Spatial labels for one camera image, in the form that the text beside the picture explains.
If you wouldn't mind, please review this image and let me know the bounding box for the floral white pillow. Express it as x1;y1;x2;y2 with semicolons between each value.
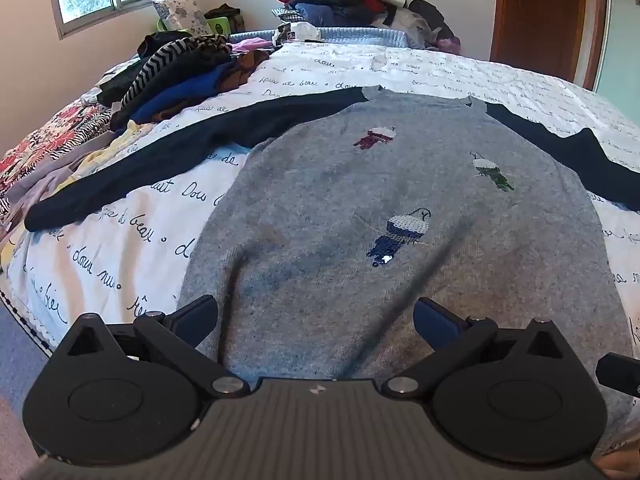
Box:
151;0;211;38

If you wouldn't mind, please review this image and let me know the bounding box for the royal blue garment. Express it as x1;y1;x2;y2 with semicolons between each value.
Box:
130;67;226;123

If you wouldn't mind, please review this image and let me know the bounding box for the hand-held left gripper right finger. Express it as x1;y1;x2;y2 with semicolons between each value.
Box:
381;296;576;401

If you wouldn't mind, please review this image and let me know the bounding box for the grey sweater with navy sleeves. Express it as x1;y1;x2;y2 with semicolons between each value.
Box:
24;85;640;456

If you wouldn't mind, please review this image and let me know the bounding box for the lavender cloth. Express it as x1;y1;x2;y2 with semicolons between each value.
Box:
5;157;86;221

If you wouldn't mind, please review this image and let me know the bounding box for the light blue knit blanket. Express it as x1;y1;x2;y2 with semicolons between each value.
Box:
227;26;413;50

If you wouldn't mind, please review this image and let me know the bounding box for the pile of assorted clothes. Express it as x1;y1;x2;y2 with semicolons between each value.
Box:
272;0;461;53

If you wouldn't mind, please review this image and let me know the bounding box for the navy blue jacket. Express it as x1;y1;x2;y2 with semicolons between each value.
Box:
295;2;386;28

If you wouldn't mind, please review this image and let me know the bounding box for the black crumpled garment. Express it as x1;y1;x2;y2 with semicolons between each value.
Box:
96;31;196;107

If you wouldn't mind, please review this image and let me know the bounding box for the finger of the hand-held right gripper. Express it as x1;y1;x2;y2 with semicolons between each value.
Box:
596;352;640;401

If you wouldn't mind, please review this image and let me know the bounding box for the pink garment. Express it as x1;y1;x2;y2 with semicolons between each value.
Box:
227;37;276;53

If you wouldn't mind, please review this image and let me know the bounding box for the black white chevron garment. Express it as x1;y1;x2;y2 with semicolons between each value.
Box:
120;35;233;111

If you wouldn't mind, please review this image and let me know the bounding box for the green plastic seat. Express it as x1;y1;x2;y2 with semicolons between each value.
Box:
156;15;230;36

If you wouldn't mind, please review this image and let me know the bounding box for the pale yellow cloth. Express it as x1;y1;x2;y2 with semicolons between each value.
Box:
75;120;151;176

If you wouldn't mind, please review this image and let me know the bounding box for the pale wardrobe panel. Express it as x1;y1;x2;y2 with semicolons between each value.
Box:
595;0;640;111

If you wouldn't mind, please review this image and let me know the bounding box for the dark fabric bag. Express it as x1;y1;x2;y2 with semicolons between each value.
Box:
204;4;246;32

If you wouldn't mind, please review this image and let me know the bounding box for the white quilt with script print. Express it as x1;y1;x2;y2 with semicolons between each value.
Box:
0;40;640;356

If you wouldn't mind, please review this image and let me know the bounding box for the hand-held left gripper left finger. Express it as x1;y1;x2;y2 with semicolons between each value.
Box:
52;294;251;401

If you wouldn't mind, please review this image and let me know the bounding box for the red floral zebra blanket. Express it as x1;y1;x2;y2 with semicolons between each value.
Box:
0;92;121;221

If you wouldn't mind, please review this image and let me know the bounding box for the brown wooden door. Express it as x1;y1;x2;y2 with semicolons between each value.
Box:
490;0;608;92

